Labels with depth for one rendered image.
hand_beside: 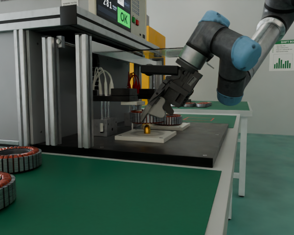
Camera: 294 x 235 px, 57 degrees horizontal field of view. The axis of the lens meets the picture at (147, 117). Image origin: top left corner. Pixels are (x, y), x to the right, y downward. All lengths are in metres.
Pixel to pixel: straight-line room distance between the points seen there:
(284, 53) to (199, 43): 5.46
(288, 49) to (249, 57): 5.51
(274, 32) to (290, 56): 5.19
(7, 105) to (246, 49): 0.64
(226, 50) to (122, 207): 0.47
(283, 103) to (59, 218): 5.91
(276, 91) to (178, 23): 2.54
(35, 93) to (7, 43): 0.15
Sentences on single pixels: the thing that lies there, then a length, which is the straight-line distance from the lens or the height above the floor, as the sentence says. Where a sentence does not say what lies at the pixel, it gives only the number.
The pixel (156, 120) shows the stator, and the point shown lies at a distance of 0.79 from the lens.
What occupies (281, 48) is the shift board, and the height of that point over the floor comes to 1.74.
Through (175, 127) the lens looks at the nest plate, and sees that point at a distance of 0.99.
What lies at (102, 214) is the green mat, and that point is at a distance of 0.39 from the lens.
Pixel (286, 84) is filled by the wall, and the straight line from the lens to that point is 6.16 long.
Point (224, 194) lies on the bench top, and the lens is 0.47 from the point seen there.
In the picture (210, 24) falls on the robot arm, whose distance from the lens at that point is 0.77.
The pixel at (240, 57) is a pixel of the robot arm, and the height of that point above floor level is 0.99.
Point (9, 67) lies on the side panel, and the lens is 0.84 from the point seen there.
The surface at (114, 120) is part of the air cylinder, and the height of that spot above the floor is 0.82.
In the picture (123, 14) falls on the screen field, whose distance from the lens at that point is 1.02.
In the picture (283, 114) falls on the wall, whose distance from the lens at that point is 6.17.
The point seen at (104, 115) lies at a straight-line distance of 0.89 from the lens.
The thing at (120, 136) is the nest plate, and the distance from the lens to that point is 0.80.
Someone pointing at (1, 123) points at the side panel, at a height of 0.82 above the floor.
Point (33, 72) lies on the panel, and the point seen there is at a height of 0.96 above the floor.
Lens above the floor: 0.92
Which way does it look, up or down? 6 degrees down
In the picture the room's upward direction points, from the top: straight up
